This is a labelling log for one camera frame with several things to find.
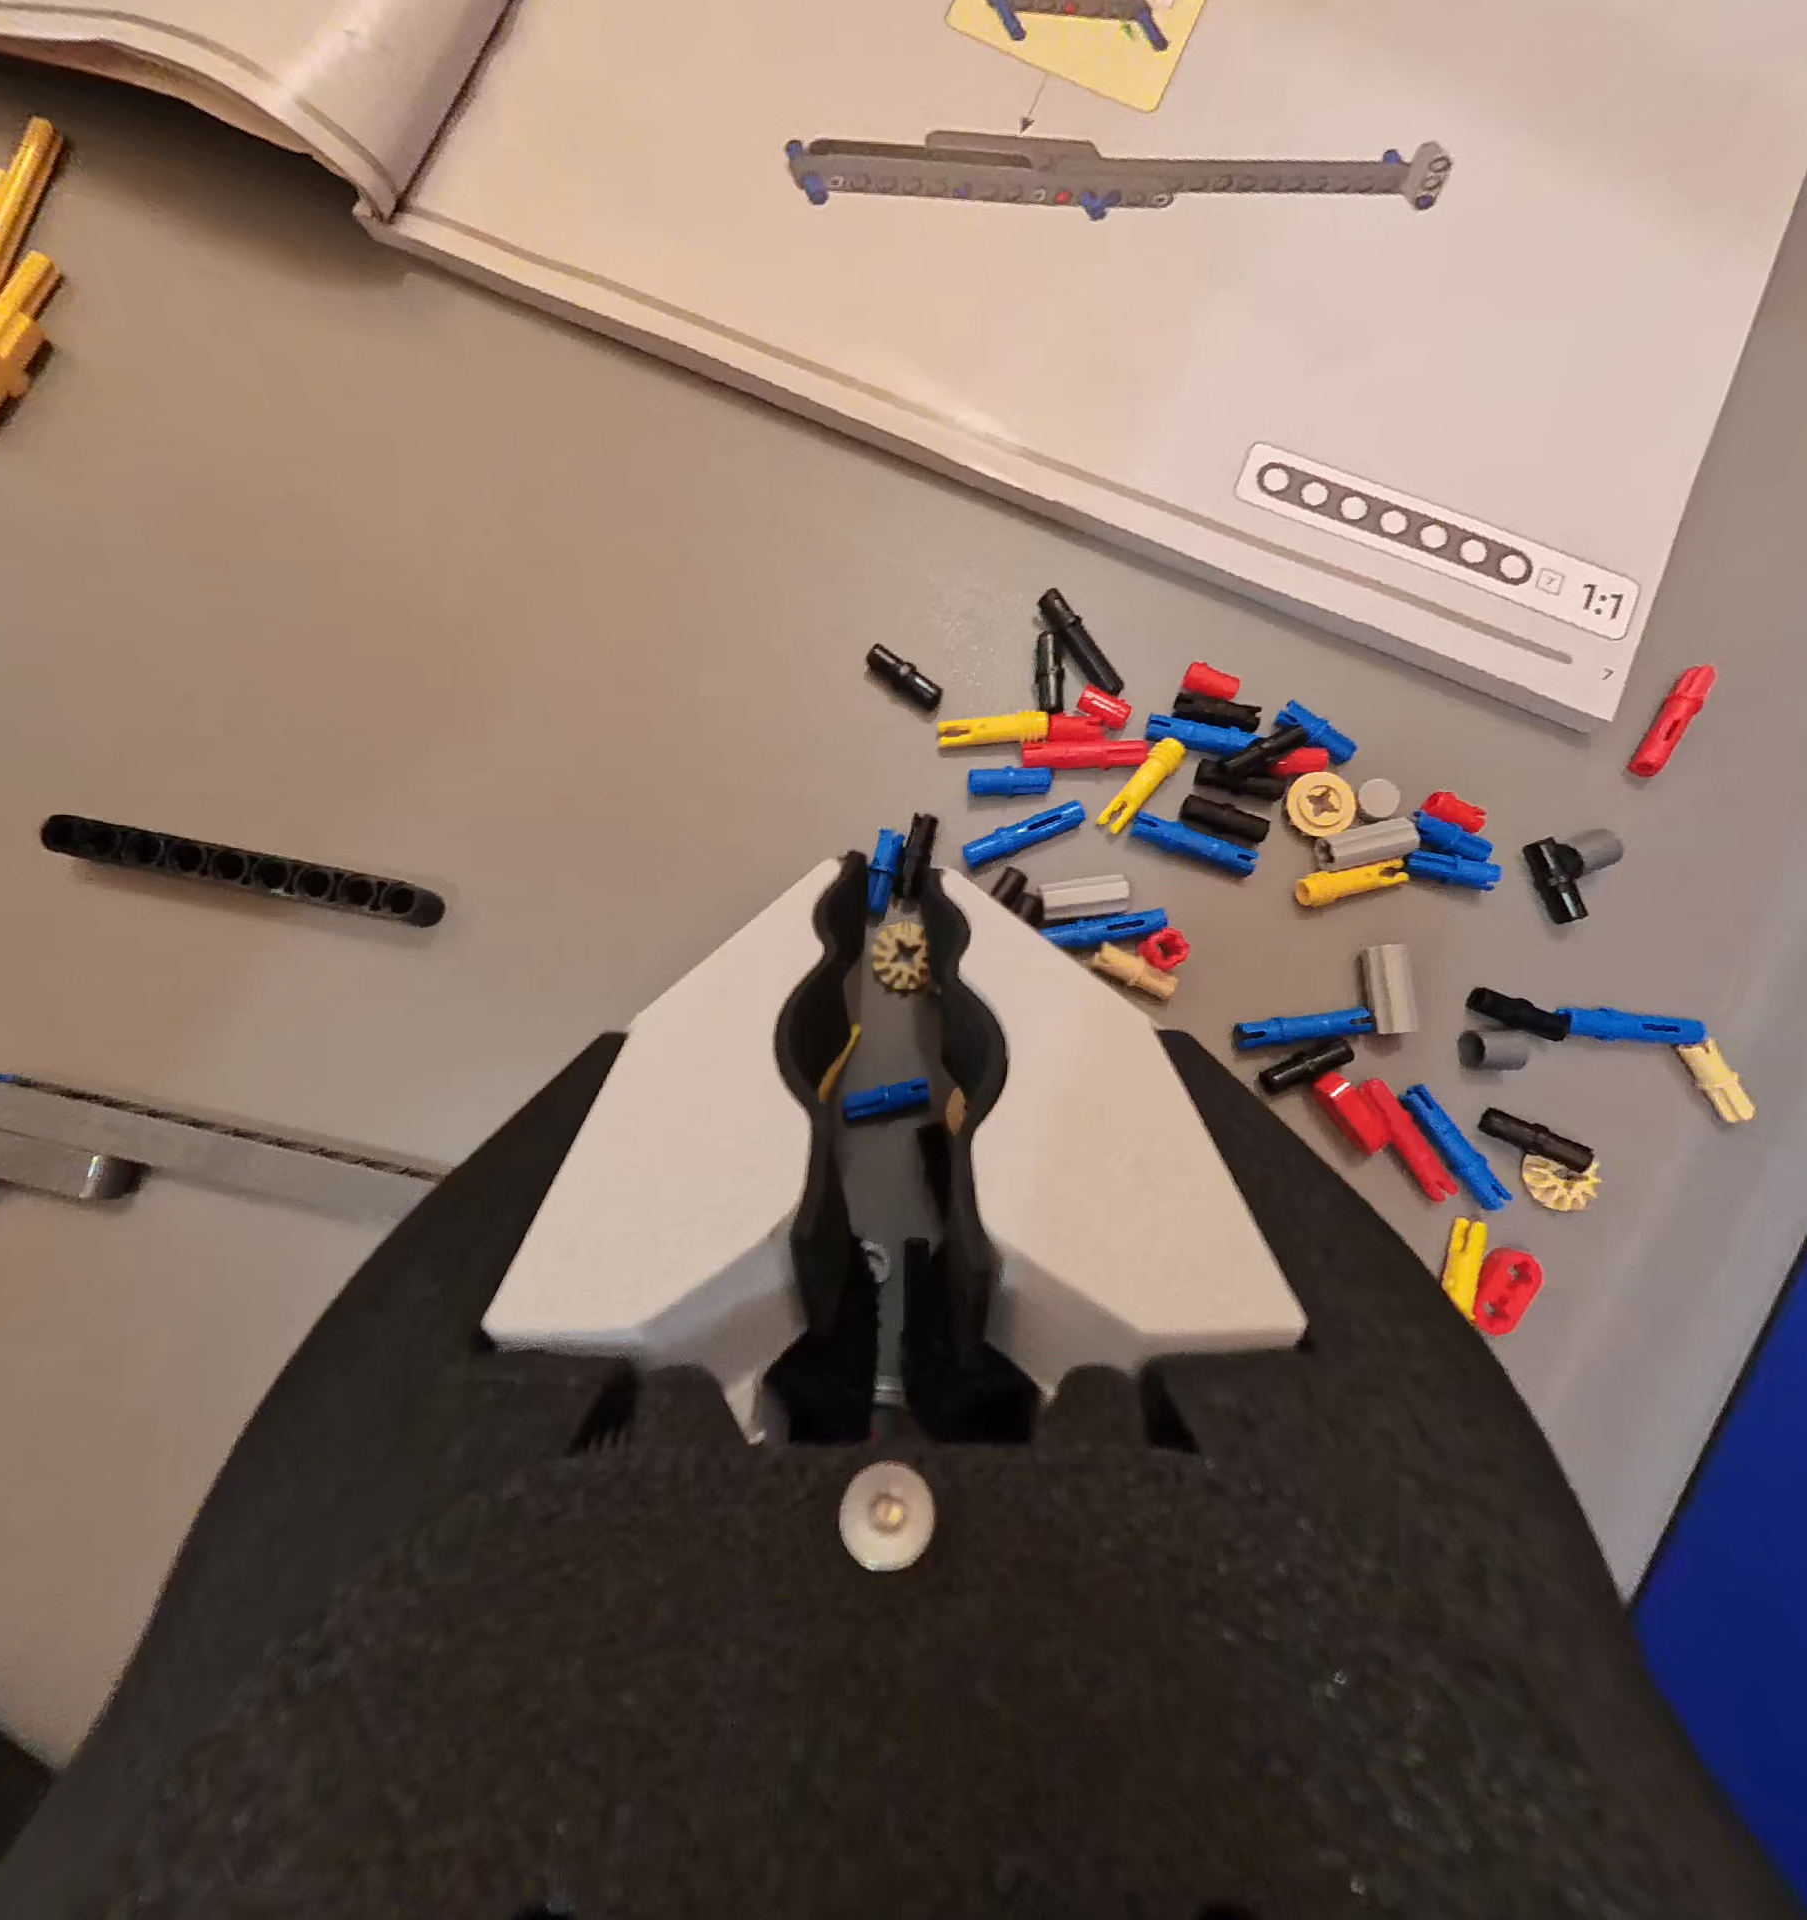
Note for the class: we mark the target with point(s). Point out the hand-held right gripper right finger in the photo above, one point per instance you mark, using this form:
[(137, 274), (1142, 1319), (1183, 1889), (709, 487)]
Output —
[(1144, 1184)]

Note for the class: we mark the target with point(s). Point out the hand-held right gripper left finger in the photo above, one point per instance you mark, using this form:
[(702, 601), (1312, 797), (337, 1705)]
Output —
[(648, 1184)]

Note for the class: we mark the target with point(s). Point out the pile of colourful lego pins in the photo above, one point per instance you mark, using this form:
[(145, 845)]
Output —
[(1302, 1026)]

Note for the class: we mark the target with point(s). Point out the long dark grey lego beam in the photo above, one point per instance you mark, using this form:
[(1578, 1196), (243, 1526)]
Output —
[(243, 1161)]

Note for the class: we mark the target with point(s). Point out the black lego beam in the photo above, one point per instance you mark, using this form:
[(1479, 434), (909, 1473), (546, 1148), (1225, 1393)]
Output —
[(243, 870)]

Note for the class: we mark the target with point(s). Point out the blue plastic bin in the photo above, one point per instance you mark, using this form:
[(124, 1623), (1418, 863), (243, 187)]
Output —
[(1774, 1575)]

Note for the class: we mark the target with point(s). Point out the open instruction booklet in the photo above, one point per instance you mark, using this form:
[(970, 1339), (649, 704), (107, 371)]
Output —
[(993, 330)]

